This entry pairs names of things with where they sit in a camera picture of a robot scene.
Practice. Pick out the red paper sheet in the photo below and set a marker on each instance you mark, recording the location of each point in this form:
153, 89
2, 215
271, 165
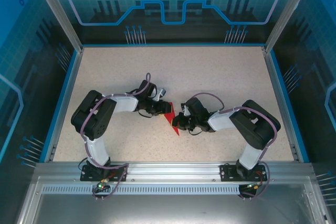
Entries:
169, 117

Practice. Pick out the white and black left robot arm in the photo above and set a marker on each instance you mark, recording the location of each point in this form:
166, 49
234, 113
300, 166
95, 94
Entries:
120, 104

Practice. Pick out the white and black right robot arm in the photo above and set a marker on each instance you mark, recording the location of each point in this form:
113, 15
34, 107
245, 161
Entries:
220, 121

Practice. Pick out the blue table edge strip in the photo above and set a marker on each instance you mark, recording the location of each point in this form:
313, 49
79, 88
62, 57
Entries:
283, 90
65, 90

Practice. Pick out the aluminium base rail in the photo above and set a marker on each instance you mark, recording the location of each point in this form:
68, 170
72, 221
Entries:
170, 170

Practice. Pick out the thin aluminium table end rail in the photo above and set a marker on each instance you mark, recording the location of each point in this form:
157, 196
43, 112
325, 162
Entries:
170, 46

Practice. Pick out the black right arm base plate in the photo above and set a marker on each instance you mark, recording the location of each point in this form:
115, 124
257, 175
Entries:
226, 178

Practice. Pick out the aluminium table side rail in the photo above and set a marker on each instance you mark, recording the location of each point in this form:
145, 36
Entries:
70, 90
277, 90

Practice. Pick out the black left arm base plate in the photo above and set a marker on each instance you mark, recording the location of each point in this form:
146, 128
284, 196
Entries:
85, 176

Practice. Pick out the aluminium frame post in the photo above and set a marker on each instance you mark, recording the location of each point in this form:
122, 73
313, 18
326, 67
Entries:
59, 11
287, 11

